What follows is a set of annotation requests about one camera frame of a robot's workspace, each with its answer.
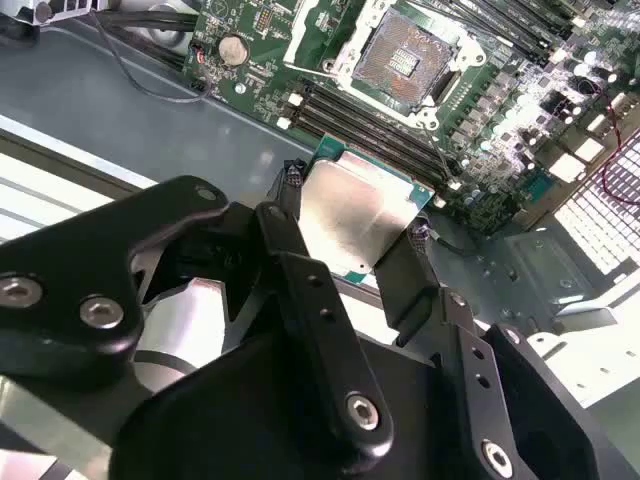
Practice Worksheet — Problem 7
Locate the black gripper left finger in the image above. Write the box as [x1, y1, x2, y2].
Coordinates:
[0, 160, 395, 467]

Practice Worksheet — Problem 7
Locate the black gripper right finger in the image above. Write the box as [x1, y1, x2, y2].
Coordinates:
[374, 212, 626, 480]

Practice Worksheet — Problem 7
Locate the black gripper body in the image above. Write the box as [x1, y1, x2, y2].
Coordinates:
[108, 332, 481, 480]

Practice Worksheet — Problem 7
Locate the silver CPU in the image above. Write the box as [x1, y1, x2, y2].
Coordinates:
[299, 133, 437, 286]

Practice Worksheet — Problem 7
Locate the thin metal locking lever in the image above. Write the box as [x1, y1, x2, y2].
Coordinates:
[419, 117, 451, 179]

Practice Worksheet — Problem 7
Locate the silver socket cover frame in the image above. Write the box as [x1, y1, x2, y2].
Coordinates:
[283, 0, 389, 77]

